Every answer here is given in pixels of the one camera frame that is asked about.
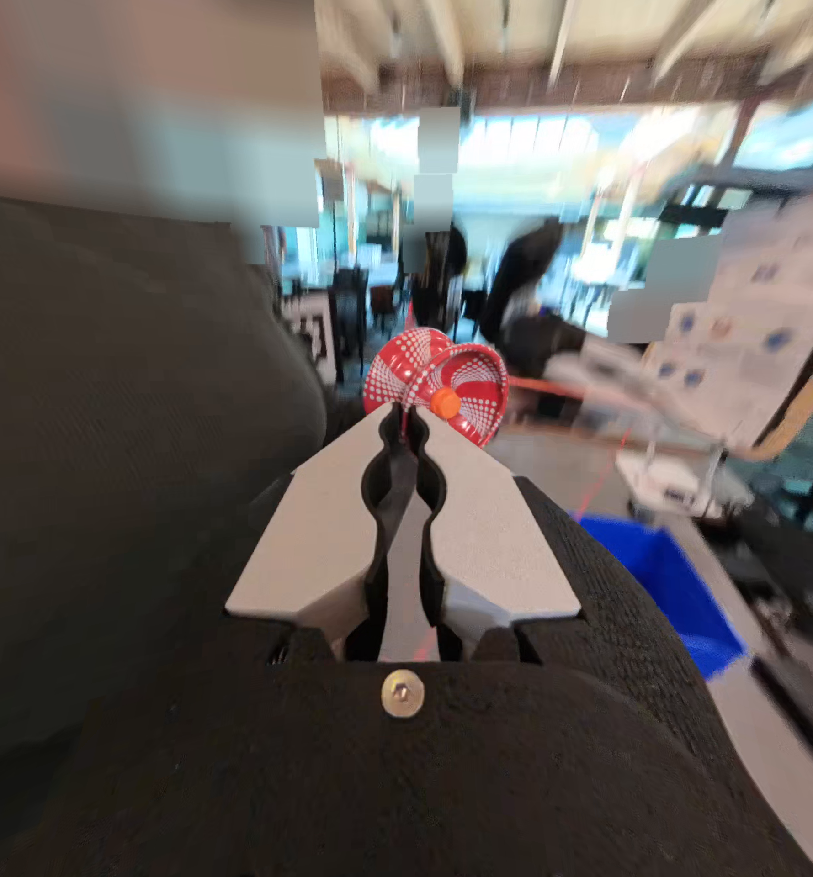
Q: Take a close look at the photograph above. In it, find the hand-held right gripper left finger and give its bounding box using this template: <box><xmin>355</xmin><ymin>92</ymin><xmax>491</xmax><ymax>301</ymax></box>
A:
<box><xmin>226</xmin><ymin>405</ymin><xmax>402</xmax><ymax>648</ymax></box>

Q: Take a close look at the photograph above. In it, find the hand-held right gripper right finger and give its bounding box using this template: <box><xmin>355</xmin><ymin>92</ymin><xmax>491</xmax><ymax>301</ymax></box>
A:
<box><xmin>414</xmin><ymin>407</ymin><xmax>584</xmax><ymax>645</ymax></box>

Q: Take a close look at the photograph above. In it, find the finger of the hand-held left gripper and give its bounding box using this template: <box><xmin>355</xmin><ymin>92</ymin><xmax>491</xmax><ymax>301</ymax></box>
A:
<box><xmin>544</xmin><ymin>343</ymin><xmax>688</xmax><ymax>419</ymax></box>

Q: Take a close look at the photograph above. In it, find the orange yo-yo string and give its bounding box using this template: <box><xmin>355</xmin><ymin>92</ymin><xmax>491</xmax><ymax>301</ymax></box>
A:
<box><xmin>505</xmin><ymin>373</ymin><xmax>640</xmax><ymax>515</ymax></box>

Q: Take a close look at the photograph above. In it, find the red white yo-yo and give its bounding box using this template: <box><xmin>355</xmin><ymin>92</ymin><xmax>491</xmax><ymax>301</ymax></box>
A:
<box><xmin>364</xmin><ymin>327</ymin><xmax>510</xmax><ymax>446</ymax></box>

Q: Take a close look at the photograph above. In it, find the blue plastic bin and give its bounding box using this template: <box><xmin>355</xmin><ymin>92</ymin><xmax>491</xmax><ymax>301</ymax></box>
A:
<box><xmin>578</xmin><ymin>514</ymin><xmax>747</xmax><ymax>682</ymax></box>

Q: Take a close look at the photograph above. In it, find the white desk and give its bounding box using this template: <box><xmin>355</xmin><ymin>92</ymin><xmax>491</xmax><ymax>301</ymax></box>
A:
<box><xmin>489</xmin><ymin>418</ymin><xmax>813</xmax><ymax>877</ymax></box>

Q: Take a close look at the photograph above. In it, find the instruction sheet board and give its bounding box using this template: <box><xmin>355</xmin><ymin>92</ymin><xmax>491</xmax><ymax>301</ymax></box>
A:
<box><xmin>654</xmin><ymin>192</ymin><xmax>813</xmax><ymax>460</ymax></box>

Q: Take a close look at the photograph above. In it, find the black framed floor sign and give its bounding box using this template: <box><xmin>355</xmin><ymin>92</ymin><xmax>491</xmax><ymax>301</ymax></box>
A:
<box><xmin>281</xmin><ymin>292</ymin><xmax>341</xmax><ymax>389</ymax></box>

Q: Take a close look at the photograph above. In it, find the black box device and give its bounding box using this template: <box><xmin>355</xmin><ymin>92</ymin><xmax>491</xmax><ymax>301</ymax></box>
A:
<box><xmin>736</xmin><ymin>507</ymin><xmax>813</xmax><ymax>618</ymax></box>

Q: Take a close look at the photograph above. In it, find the black object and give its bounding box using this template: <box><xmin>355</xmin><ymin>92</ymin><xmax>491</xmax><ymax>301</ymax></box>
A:
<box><xmin>752</xmin><ymin>655</ymin><xmax>813</xmax><ymax>775</ymax></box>

